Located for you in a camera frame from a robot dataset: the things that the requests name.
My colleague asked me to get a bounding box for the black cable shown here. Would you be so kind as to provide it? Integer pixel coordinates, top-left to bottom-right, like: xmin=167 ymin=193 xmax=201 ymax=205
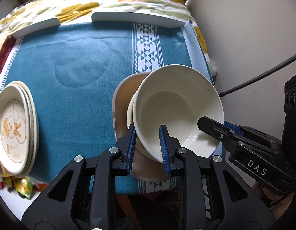
xmin=219 ymin=53 xmax=296 ymax=99

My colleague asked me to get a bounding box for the red patterned cloth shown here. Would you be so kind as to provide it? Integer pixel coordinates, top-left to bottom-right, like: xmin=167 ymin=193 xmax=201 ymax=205
xmin=0 ymin=35 xmax=21 ymax=96

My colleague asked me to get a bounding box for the orange snack packet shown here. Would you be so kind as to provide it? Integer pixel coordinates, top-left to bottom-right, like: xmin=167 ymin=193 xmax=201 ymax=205
xmin=34 ymin=182 xmax=49 ymax=192

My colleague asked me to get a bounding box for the white bowl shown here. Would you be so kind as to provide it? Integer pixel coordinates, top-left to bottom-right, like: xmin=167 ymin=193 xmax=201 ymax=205
xmin=132 ymin=64 xmax=223 ymax=159
xmin=127 ymin=92 xmax=163 ymax=162

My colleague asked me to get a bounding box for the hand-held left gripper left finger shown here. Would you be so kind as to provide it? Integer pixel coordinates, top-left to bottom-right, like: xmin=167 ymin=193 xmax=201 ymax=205
xmin=21 ymin=124 xmax=137 ymax=230

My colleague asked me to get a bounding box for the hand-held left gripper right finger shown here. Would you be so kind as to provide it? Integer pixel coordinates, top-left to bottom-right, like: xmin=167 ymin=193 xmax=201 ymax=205
xmin=158 ymin=125 xmax=275 ymax=230

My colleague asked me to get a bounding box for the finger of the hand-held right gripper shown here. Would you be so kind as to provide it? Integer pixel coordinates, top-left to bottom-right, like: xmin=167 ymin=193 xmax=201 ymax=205
xmin=197 ymin=116 xmax=240 ymax=153
xmin=223 ymin=122 xmax=254 ymax=137

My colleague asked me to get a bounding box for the yellow green snack packet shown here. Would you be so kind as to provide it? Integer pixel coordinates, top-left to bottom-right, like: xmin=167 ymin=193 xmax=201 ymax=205
xmin=10 ymin=176 xmax=35 ymax=199

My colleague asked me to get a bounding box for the stack of white duck plates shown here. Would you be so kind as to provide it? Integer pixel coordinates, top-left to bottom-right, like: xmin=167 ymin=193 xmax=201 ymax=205
xmin=0 ymin=81 xmax=40 ymax=176

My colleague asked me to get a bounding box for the duck print plate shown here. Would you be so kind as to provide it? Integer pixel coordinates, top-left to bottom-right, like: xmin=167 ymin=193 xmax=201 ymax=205
xmin=0 ymin=85 xmax=31 ymax=175

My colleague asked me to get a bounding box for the teal patterned blanket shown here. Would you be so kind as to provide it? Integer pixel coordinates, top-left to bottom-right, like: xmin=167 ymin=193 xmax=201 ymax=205
xmin=0 ymin=20 xmax=227 ymax=194

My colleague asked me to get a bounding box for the long white tray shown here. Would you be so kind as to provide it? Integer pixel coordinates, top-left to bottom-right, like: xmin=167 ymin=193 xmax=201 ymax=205
xmin=92 ymin=11 xmax=193 ymax=28
xmin=10 ymin=18 xmax=61 ymax=40

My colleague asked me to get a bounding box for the brown plate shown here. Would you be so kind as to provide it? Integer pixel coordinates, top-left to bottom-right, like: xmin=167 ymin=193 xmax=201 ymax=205
xmin=112 ymin=72 xmax=173 ymax=182

